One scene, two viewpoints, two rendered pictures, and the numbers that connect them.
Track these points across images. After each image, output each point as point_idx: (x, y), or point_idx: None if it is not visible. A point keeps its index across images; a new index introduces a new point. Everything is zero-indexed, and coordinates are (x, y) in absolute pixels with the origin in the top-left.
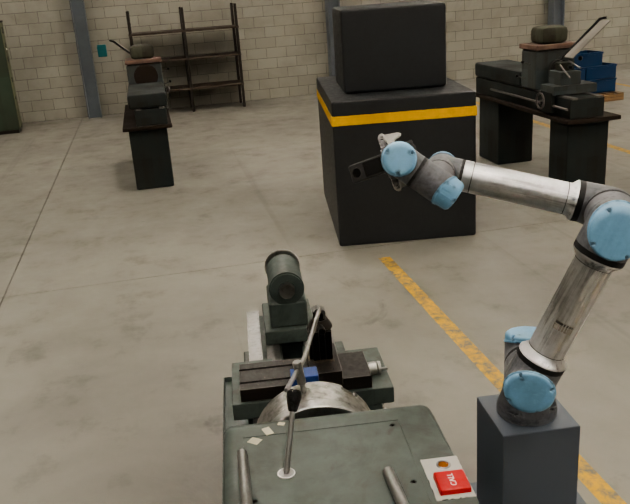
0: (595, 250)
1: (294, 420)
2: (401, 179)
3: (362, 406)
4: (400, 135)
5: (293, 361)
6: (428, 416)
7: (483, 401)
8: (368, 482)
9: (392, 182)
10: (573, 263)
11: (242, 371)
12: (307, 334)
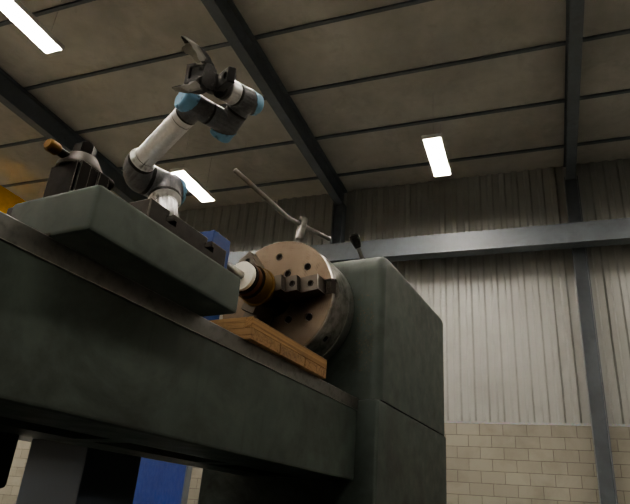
0: (185, 198)
1: (358, 254)
2: (248, 114)
3: None
4: (185, 52)
5: (305, 217)
6: None
7: None
8: None
9: (204, 92)
10: (174, 201)
11: (170, 216)
12: (88, 179)
